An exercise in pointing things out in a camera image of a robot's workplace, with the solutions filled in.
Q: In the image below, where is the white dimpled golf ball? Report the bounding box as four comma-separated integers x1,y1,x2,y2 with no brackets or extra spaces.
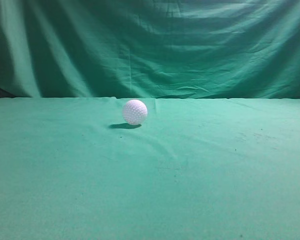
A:
122,99,148,126

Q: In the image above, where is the green backdrop cloth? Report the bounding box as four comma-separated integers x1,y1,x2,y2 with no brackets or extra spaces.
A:
0,0,300,99

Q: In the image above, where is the green table cloth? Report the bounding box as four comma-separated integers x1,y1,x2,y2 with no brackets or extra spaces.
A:
0,98,300,240

